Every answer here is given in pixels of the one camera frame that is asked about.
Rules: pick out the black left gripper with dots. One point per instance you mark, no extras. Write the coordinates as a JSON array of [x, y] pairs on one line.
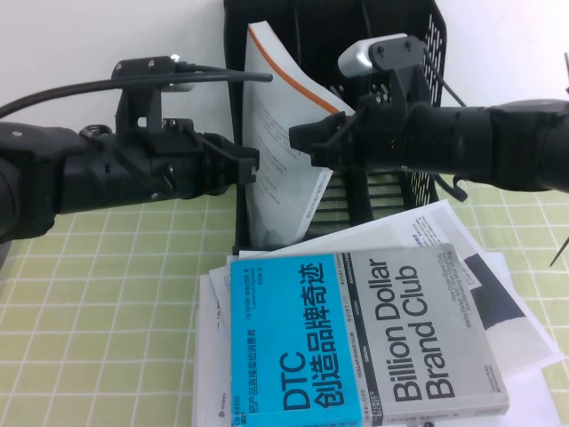
[[191, 169]]

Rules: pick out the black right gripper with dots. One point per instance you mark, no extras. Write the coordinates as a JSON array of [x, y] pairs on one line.
[[378, 147]]

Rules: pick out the white orange ROS book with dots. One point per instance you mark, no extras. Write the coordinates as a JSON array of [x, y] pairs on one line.
[[275, 133]]

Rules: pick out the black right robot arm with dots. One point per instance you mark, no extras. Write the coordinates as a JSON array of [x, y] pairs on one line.
[[489, 142]]

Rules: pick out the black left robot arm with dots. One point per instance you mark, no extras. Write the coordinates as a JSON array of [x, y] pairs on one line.
[[44, 178]]

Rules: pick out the black plastic book holder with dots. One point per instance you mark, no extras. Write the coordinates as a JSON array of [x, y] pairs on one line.
[[324, 40]]

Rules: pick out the white book with small print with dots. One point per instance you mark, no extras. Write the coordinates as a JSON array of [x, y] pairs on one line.
[[220, 293]]

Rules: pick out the blue grey DTC book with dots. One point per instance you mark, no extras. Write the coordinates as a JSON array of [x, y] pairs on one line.
[[355, 338]]

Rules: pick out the green checkered tablecloth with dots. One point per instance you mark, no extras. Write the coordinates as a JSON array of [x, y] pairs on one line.
[[111, 289]]

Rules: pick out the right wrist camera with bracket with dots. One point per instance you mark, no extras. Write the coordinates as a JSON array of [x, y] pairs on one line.
[[355, 58]]

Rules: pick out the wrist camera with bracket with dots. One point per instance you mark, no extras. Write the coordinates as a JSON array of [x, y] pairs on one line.
[[133, 71], [355, 58]]

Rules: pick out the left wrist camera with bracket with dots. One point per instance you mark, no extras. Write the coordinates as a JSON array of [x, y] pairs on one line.
[[133, 71]]

